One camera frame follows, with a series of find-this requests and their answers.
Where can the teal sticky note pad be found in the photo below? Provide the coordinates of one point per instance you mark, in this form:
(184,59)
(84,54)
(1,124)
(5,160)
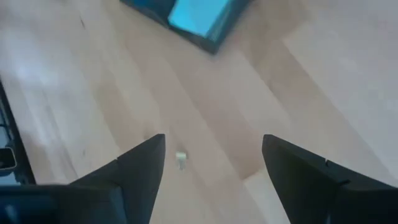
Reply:
(199,15)

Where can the silver binder clip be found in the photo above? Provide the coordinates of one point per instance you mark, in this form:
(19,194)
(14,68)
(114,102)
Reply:
(181,157)

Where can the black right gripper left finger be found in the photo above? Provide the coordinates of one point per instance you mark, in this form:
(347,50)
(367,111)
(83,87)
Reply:
(130,180)

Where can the black table-level camera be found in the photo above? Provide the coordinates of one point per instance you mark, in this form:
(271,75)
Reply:
(7,161)

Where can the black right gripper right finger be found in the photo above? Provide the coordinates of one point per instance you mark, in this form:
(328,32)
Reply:
(311,186)

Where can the black mesh desk organizer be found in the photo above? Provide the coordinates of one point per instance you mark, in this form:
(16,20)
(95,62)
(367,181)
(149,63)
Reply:
(155,11)

